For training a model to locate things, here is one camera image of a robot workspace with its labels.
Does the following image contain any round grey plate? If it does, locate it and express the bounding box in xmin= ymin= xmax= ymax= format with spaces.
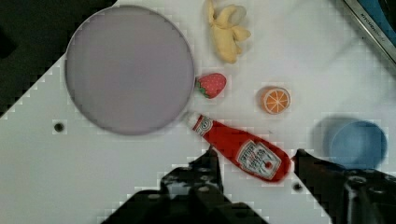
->
xmin=64 ymin=6 xmax=195 ymax=135

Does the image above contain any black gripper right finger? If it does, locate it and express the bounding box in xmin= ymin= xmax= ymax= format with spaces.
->
xmin=292 ymin=149 xmax=396 ymax=224

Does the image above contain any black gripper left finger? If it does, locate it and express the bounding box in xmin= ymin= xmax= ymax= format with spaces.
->
xmin=102 ymin=147 xmax=268 ymax=224

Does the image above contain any red plush strawberry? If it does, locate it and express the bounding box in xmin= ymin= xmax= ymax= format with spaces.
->
xmin=196 ymin=73 xmax=227 ymax=99

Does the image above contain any blue bowl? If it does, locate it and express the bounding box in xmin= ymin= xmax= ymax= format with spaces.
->
xmin=313 ymin=116 xmax=388 ymax=169

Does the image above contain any red plush ketchup bottle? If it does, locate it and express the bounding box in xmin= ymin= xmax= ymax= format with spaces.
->
xmin=184 ymin=112 xmax=291 ymax=182

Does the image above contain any orange slice toy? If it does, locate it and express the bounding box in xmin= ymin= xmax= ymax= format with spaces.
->
xmin=260 ymin=87 xmax=291 ymax=115

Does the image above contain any yellow plush banana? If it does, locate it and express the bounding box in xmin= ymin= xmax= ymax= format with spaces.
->
xmin=206 ymin=0 xmax=251 ymax=64

